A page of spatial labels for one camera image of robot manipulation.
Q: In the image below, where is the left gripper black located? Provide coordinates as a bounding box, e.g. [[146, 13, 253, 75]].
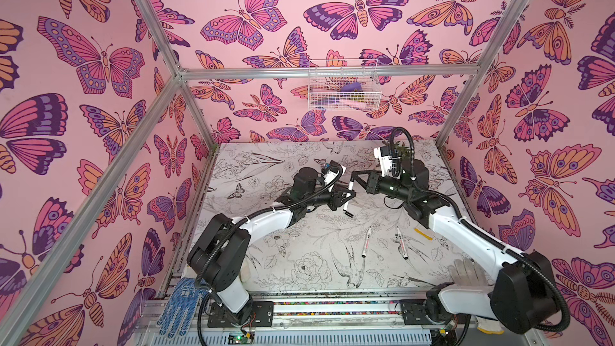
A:
[[300, 183, 356, 213]]

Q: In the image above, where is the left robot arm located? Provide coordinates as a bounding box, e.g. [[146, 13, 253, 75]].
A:
[[187, 161, 356, 316]]

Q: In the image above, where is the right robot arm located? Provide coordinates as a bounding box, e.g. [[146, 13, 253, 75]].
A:
[[351, 127, 572, 334]]

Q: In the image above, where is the potted green plant white pot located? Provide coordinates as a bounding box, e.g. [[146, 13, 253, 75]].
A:
[[395, 142, 416, 159]]

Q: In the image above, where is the white work glove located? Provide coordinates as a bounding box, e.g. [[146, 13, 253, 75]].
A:
[[444, 259, 504, 335]]

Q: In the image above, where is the green circuit board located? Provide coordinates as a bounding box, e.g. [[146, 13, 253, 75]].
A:
[[227, 333, 254, 345]]

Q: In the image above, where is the blue knit glove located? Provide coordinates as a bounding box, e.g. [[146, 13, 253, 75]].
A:
[[157, 278, 208, 339]]

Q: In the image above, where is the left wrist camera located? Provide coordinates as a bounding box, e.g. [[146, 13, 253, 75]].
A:
[[321, 161, 346, 188]]

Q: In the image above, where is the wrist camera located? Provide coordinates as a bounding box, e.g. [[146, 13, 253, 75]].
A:
[[321, 161, 346, 188], [373, 146, 395, 176]]

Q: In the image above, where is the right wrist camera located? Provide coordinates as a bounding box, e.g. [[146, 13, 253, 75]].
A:
[[373, 146, 395, 176]]

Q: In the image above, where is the white wire basket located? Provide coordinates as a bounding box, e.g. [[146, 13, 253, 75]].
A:
[[305, 59, 382, 113]]

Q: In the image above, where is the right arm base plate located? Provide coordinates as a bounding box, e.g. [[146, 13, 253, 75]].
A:
[[398, 300, 433, 325]]

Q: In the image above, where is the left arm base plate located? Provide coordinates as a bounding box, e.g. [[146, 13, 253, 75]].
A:
[[207, 301, 274, 328]]

